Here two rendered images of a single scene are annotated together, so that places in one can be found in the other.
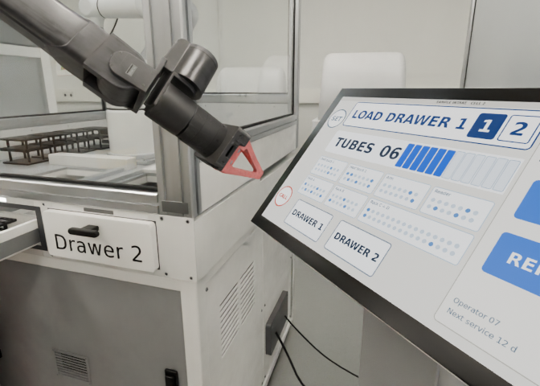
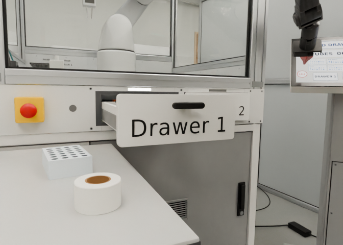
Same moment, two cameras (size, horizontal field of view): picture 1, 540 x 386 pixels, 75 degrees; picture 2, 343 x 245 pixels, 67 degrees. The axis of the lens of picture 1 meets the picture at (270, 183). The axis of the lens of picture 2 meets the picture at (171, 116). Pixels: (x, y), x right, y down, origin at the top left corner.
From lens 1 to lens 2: 1.21 m
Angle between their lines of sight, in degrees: 41
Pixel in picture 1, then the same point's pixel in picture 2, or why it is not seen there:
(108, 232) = not seen: hidden behind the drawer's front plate
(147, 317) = (231, 153)
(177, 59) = not seen: hidden behind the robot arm
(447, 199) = not seen: outside the picture
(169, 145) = (258, 53)
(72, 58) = (317, 1)
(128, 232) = (239, 98)
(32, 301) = (149, 168)
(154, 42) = (255, 5)
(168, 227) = (253, 95)
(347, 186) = (333, 64)
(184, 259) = (258, 111)
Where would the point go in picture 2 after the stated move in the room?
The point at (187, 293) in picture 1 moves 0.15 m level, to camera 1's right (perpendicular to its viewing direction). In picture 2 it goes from (256, 130) to (273, 127)
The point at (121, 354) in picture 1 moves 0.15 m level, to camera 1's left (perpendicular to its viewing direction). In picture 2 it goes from (213, 185) to (186, 194)
